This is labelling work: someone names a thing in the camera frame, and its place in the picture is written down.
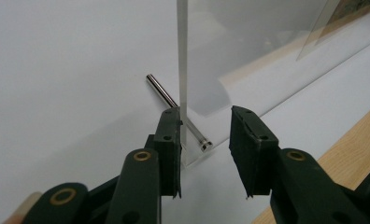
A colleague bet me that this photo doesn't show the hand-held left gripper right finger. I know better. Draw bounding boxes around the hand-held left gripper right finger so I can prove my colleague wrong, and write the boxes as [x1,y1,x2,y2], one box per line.
[229,105,280,199]

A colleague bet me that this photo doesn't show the wooden table edge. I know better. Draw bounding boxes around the wooden table edge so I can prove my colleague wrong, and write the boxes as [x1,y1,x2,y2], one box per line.
[251,99,370,224]

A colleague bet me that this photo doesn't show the clear sheet with printed picture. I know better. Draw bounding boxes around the clear sheet with printed picture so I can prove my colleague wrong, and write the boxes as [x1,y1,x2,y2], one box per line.
[295,0,370,62]

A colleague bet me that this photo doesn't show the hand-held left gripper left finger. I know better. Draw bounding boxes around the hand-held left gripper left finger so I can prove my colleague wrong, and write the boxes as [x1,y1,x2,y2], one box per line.
[153,106,183,199]

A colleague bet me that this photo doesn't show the clear acrylic panel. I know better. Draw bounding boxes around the clear acrylic panel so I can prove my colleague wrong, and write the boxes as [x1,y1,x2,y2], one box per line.
[177,0,370,167]

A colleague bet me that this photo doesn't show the long silver metal pin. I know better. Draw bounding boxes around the long silver metal pin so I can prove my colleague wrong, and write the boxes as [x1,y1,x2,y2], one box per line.
[146,74,214,152]

